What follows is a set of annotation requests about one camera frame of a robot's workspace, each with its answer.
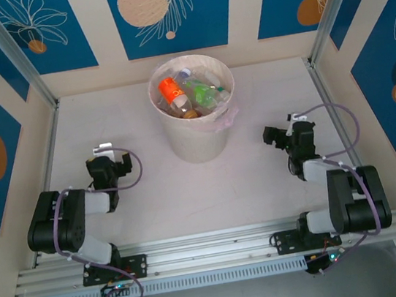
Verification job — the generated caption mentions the aluminium frame post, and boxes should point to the aluminium frame post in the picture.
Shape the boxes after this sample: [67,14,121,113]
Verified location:
[300,0,382,67]
[0,0,61,115]

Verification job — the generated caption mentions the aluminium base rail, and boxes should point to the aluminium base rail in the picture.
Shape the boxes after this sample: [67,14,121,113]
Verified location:
[12,203,396,297]

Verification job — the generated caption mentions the white slotted cable duct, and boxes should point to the white slotted cable duct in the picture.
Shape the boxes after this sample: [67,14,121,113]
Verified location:
[30,255,311,297]

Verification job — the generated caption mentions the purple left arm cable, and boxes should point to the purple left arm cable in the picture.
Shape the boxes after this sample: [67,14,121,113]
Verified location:
[42,143,162,297]

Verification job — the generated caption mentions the clear plastic bin liner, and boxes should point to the clear plastic bin liner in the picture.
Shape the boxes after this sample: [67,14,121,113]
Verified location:
[144,49,243,141]

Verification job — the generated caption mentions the clear bottle orange label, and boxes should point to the clear bottle orange label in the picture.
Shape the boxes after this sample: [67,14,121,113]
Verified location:
[156,74,200,124]

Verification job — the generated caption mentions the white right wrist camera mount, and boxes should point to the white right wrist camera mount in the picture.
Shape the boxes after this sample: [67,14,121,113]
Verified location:
[286,110,309,133]

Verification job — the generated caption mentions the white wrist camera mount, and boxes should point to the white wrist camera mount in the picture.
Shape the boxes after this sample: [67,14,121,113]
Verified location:
[92,141,116,159]
[286,110,309,133]

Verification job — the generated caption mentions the clear bottle light green label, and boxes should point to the clear bottle light green label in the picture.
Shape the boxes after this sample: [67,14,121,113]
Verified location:
[189,80,222,112]

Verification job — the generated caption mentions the aluminium side rail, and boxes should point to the aluminium side rail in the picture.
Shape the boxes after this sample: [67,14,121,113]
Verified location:
[304,54,368,176]
[10,100,83,269]

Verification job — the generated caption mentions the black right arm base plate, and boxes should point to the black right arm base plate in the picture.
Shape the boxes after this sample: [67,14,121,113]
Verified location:
[270,222,346,257]

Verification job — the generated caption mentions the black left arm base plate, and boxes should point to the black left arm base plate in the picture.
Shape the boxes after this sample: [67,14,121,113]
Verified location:
[80,253,151,288]

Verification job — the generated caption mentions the small clear bottle blue label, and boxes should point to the small clear bottle blue label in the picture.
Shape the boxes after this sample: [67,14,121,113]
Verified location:
[172,67,198,90]

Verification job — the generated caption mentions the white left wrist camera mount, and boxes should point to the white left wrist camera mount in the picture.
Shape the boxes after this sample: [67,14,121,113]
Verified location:
[92,141,116,159]

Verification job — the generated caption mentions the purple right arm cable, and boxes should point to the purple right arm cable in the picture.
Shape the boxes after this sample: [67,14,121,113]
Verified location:
[290,98,389,277]

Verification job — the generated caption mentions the cream plastic waste bin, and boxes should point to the cream plastic waste bin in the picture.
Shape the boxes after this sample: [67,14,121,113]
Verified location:
[144,49,246,169]

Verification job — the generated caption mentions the clear plastic bottle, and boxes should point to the clear plastic bottle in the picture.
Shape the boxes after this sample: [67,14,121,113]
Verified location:
[209,72,234,105]

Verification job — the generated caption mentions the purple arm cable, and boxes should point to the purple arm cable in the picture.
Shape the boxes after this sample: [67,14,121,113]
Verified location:
[290,98,389,277]
[42,143,162,297]

